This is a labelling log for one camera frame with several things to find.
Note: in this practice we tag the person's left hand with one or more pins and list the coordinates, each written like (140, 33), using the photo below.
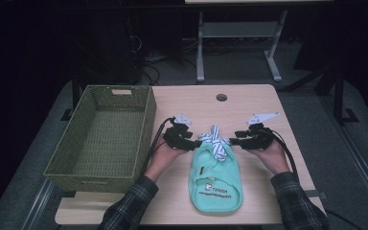
(164, 156)

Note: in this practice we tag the grey table bracket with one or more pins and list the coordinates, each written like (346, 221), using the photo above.
(317, 194)

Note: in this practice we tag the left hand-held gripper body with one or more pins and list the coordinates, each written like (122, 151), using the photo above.
(175, 137)

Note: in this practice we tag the person's right hand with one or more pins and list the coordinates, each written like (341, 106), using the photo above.
(271, 158)

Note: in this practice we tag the green woven basket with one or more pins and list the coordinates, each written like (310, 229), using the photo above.
(108, 143)

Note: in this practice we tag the grey metal desk frame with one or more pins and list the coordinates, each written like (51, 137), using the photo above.
(239, 30)

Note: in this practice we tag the metal floor rail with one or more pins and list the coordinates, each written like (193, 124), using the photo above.
(38, 204)
(357, 156)

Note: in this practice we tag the turquoise pet shirt striped bow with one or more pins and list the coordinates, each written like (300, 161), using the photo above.
(215, 185)

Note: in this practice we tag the black metal stand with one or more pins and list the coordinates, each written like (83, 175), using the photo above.
(73, 99)
(340, 96)

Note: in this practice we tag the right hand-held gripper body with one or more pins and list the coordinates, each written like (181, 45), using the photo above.
(262, 139)

